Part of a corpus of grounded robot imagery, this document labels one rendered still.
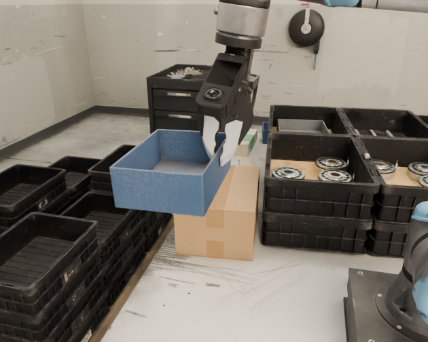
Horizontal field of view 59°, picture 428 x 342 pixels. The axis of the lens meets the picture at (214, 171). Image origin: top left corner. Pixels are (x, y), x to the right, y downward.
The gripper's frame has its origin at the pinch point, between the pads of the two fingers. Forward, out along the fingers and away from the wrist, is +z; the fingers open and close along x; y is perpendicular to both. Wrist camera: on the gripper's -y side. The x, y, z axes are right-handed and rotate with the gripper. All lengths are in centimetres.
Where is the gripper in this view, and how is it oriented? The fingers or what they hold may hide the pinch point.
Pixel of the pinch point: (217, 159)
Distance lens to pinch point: 64.7
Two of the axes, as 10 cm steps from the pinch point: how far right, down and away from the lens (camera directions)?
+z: -1.3, 8.9, 4.4
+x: -9.5, -2.4, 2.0
